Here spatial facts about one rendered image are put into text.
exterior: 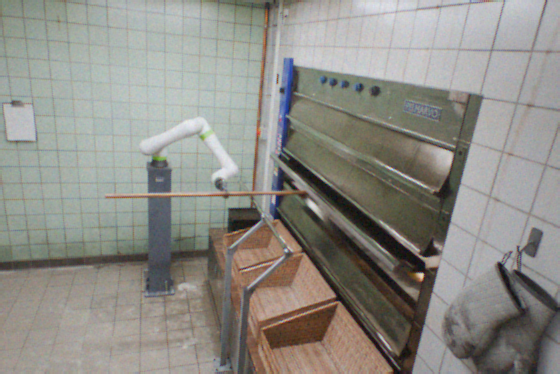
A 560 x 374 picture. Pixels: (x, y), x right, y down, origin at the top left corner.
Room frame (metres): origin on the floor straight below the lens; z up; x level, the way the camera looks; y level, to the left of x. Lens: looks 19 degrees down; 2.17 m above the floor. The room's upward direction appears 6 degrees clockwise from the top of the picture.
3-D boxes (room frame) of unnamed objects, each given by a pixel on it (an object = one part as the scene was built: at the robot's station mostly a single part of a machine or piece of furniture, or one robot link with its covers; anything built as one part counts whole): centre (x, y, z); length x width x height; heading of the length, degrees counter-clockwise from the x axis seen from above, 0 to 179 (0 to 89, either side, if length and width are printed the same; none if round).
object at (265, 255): (2.79, 0.08, 0.72); 0.56 x 0.49 x 0.28; 20
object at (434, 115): (2.34, -0.38, 1.99); 1.80 x 0.08 x 0.21; 19
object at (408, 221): (2.33, -0.36, 1.54); 1.79 x 0.11 x 0.19; 19
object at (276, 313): (2.23, -0.11, 0.72); 0.56 x 0.49 x 0.28; 18
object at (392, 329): (2.33, -0.36, 1.02); 1.79 x 0.11 x 0.19; 19
